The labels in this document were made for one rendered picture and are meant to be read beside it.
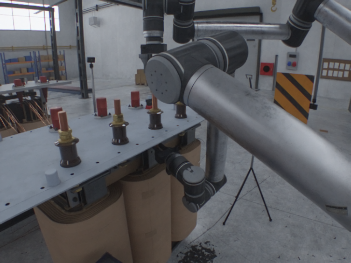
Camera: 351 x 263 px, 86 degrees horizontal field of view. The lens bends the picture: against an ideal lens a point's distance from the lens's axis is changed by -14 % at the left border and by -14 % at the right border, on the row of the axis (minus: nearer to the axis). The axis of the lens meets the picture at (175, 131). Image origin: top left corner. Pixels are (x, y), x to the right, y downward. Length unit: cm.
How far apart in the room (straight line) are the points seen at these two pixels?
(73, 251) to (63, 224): 17
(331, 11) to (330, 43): 1272
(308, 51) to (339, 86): 854
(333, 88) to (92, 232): 1380
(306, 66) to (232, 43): 506
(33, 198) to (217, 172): 81
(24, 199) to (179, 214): 137
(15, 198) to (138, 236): 96
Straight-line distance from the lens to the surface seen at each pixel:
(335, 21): 138
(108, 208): 111
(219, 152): 102
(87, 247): 117
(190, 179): 100
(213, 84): 54
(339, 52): 1411
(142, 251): 165
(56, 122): 133
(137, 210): 139
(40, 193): 76
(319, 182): 50
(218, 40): 73
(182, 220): 194
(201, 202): 114
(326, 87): 1410
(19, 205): 74
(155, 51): 115
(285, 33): 149
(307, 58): 578
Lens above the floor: 174
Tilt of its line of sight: 19 degrees down
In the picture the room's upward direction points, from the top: straight up
